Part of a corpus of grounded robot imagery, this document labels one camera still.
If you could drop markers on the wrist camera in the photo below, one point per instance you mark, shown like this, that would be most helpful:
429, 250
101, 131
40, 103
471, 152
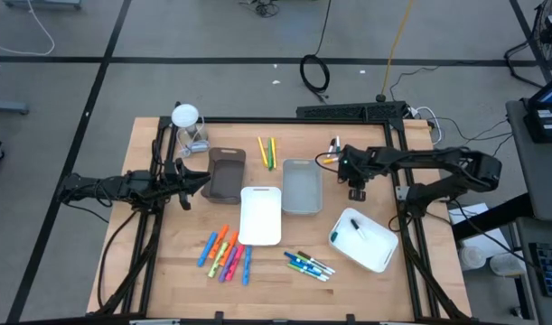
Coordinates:
357, 195
170, 181

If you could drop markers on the grey metal bar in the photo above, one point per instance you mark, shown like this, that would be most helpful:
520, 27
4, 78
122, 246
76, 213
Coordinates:
6, 107

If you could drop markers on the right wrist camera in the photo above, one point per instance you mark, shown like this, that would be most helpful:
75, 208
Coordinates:
357, 195

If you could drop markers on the pink highlighter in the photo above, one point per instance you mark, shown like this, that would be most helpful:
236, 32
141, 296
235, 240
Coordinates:
235, 262

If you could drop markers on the grey plastic bin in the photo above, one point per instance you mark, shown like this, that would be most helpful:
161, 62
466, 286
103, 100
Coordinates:
302, 187

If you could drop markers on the black desk beam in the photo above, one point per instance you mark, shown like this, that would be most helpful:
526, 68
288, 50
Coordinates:
492, 219

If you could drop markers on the clear plastic cup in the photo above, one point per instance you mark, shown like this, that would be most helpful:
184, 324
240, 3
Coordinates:
506, 265
472, 258

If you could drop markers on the blue highlighter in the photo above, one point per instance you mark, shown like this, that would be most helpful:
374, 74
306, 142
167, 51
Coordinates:
247, 265
207, 249

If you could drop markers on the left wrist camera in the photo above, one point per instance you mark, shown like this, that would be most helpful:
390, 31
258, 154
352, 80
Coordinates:
170, 181

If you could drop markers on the grey cart base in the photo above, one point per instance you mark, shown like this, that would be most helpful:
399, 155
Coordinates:
43, 3

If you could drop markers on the thin yellow highlighter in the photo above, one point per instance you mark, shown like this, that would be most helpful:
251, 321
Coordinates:
274, 152
262, 151

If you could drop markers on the white-lidded clear container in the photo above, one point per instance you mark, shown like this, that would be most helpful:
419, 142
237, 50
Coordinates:
185, 115

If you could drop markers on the brown translucent plastic bin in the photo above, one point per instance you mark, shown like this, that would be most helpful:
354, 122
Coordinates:
226, 180

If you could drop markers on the orange highlighter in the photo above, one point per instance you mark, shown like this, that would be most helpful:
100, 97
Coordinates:
229, 248
218, 241

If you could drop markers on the black device box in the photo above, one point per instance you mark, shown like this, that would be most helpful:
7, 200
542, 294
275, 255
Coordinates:
542, 124

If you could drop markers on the green mini marker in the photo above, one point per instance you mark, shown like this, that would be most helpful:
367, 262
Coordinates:
334, 236
338, 144

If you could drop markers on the blue dry-erase marker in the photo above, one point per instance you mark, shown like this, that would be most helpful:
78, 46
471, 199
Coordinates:
293, 258
308, 267

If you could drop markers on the white plastic bin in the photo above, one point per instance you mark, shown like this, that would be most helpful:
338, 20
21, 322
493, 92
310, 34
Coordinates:
370, 248
259, 216

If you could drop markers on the black mini marker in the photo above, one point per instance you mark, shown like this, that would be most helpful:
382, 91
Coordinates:
331, 147
358, 228

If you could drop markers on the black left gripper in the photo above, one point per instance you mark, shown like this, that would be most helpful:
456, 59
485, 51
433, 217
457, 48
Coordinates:
158, 189

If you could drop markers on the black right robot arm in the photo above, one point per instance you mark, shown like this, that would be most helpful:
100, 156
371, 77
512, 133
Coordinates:
438, 158

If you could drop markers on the grey desk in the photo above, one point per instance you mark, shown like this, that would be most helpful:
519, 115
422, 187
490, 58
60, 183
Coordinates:
537, 180
524, 234

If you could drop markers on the purple highlighter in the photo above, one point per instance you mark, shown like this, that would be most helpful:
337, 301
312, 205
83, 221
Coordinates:
227, 264

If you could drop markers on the black floor fan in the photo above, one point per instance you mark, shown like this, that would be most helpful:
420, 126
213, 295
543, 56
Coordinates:
551, 22

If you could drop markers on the black aluminium table frame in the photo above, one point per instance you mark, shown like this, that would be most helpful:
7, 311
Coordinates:
257, 120

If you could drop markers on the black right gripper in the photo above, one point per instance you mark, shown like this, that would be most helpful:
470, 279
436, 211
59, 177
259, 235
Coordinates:
354, 169

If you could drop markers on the yellow-green highlighter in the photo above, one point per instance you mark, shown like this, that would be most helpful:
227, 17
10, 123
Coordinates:
217, 260

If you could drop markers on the black keyboard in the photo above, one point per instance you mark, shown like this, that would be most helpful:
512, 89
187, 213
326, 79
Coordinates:
551, 271

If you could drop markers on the white paper sheet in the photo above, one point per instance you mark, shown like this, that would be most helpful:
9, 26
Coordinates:
483, 244

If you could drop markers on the orange mini marker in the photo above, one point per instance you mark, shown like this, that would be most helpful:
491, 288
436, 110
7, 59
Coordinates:
330, 160

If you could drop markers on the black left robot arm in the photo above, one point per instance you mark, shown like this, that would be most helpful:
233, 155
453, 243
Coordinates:
117, 186

